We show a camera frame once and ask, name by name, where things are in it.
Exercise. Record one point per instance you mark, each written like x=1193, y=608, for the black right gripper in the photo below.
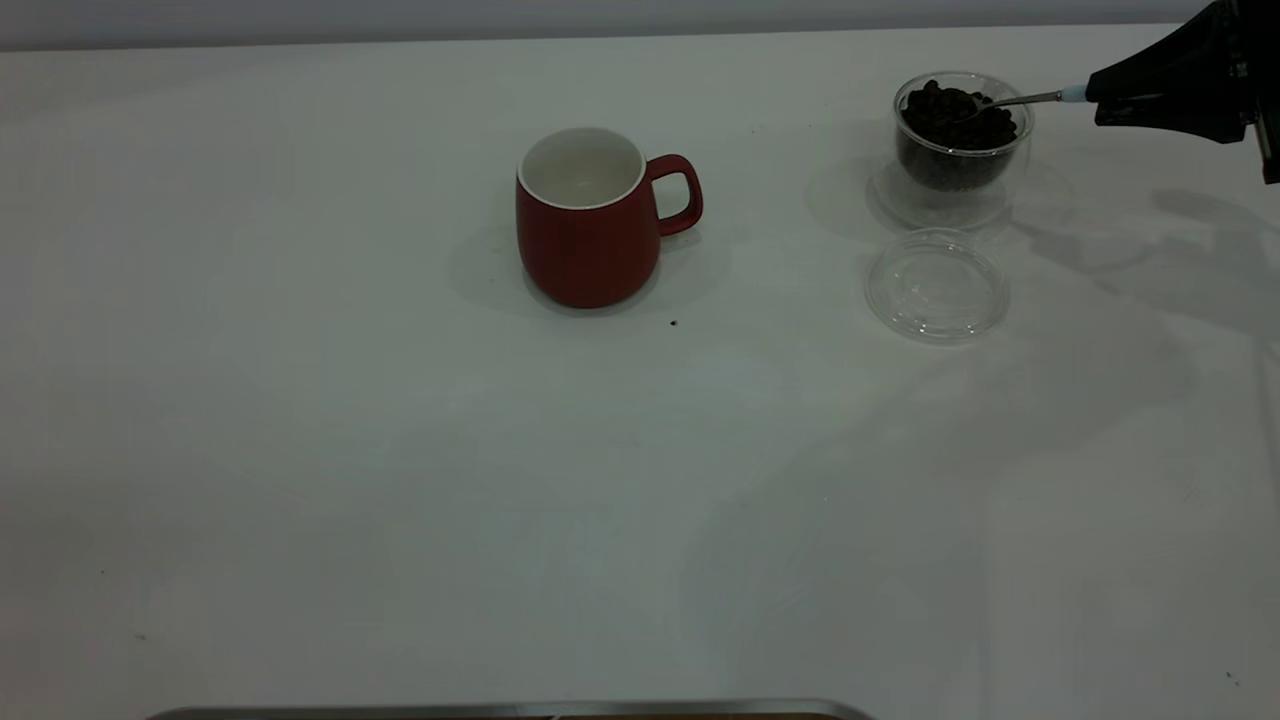
x=1262, y=80

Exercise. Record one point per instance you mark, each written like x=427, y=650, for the double-wall glass cup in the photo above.
x=945, y=210

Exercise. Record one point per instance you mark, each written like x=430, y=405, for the clear glass saucer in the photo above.
x=940, y=320

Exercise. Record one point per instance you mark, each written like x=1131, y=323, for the red ceramic mug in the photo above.
x=590, y=250

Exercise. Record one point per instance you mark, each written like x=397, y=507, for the coffee beans pile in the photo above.
x=950, y=130

